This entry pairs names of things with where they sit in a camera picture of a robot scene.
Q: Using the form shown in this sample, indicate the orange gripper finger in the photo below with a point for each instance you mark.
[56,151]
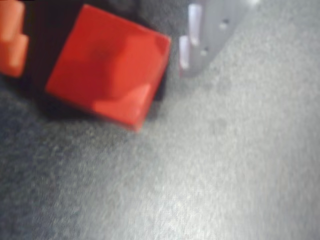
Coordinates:
[11,37]

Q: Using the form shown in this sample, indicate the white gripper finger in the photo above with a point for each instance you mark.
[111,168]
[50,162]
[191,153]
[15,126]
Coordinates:
[212,32]

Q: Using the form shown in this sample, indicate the red cube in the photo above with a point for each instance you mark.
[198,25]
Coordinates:
[107,67]

